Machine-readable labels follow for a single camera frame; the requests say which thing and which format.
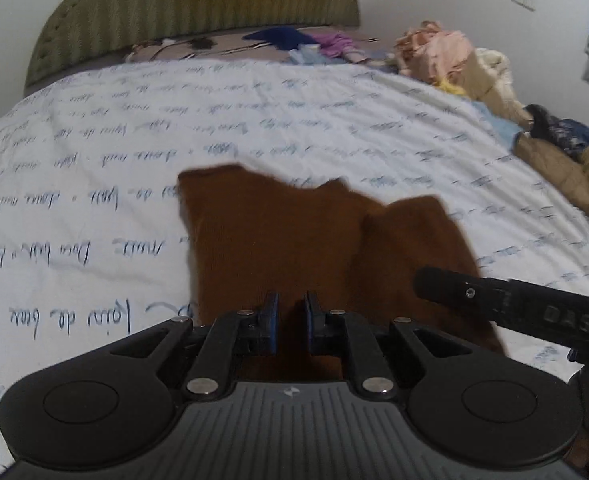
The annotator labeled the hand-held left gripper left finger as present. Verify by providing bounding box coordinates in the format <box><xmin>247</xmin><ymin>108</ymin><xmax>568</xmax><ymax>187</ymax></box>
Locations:
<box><xmin>109</xmin><ymin>291</ymin><xmax>280</xmax><ymax>396</ymax></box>

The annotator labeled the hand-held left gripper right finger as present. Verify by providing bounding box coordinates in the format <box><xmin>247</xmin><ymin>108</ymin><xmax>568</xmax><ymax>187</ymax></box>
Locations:
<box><xmin>303</xmin><ymin>290</ymin><xmax>470</xmax><ymax>396</ymax></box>

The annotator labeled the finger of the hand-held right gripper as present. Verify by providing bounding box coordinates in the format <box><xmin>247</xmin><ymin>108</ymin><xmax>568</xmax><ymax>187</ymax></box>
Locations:
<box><xmin>413</xmin><ymin>266</ymin><xmax>507</xmax><ymax>328</ymax></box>

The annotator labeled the brown knit garment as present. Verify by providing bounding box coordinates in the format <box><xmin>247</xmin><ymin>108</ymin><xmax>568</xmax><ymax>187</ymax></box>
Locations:
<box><xmin>177</xmin><ymin>162</ymin><xmax>505</xmax><ymax>381</ymax></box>

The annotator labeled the tan cloth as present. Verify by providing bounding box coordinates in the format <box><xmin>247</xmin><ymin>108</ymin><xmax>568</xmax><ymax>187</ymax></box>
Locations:
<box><xmin>513</xmin><ymin>132</ymin><xmax>589</xmax><ymax>243</ymax></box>

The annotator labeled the light blue cloth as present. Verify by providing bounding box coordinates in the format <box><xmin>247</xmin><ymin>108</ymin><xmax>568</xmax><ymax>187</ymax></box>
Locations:
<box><xmin>473</xmin><ymin>101</ymin><xmax>527</xmax><ymax>148</ymax></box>

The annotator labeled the dark patterned cloth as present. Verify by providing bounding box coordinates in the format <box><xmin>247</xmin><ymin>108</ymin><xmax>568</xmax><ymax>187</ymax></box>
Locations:
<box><xmin>525</xmin><ymin>104</ymin><xmax>589</xmax><ymax>157</ymax></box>

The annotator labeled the yellow cloth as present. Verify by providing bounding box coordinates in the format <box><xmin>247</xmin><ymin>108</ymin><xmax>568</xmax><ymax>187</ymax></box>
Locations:
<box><xmin>433</xmin><ymin>79</ymin><xmax>471</xmax><ymax>100</ymax></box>

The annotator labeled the cream cloth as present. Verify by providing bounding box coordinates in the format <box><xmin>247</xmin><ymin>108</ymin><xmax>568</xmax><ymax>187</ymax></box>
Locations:
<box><xmin>449</xmin><ymin>47</ymin><xmax>531</xmax><ymax>127</ymax></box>

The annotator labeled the pink cloth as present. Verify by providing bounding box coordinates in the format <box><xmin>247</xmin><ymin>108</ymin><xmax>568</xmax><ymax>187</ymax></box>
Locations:
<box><xmin>393</xmin><ymin>21</ymin><xmax>476</xmax><ymax>85</ymax></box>

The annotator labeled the white script-printed blanket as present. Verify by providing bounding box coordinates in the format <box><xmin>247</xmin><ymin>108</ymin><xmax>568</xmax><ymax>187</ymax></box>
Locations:
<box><xmin>0</xmin><ymin>57</ymin><xmax>589</xmax><ymax>480</ymax></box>

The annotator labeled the purple cloth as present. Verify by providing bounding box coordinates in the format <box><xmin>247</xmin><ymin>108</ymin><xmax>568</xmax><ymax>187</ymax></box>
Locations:
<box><xmin>313</xmin><ymin>32</ymin><xmax>371</xmax><ymax>63</ymax></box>

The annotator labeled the pale blue small cloth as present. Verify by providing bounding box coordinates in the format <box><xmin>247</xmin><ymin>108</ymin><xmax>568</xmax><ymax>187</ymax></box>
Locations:
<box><xmin>288</xmin><ymin>44</ymin><xmax>327</xmax><ymax>65</ymax></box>

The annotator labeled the dark blue cloth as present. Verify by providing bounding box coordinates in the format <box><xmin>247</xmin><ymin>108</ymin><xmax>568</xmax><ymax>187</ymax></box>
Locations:
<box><xmin>243</xmin><ymin>26</ymin><xmax>316</xmax><ymax>52</ymax></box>

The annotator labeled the green striped headboard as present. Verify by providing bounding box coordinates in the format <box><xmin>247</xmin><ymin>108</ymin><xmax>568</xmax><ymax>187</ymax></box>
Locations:
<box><xmin>23</xmin><ymin>0</ymin><xmax>361</xmax><ymax>88</ymax></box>

